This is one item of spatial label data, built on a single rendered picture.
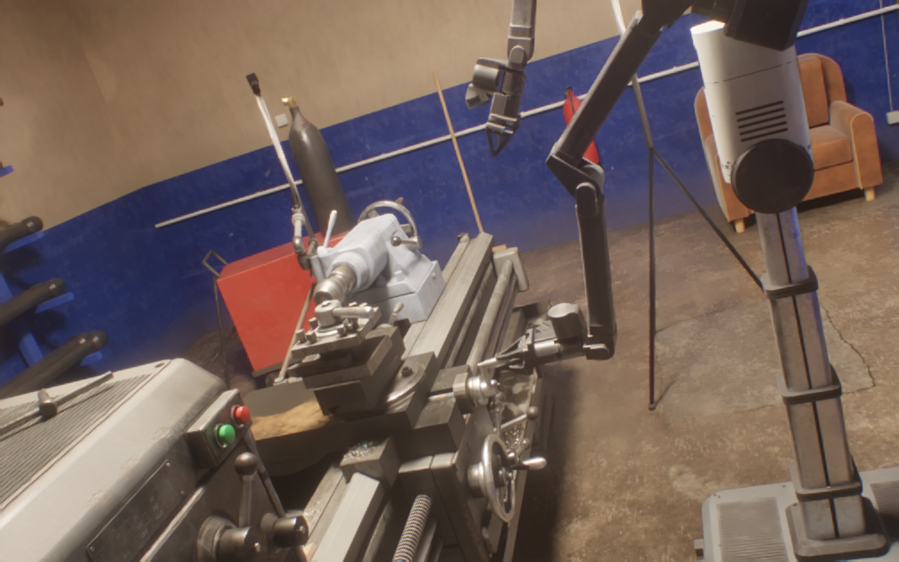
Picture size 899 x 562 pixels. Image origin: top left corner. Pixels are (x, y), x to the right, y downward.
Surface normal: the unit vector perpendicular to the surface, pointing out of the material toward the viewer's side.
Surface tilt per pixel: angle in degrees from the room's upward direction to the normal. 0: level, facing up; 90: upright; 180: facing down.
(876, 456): 0
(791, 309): 90
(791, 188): 90
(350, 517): 36
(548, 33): 90
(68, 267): 90
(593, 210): 98
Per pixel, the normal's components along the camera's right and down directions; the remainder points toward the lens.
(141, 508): 0.94, -0.22
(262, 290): 0.15, 0.26
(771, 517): -0.30, -0.91
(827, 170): -0.18, 0.36
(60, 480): 0.44, -0.80
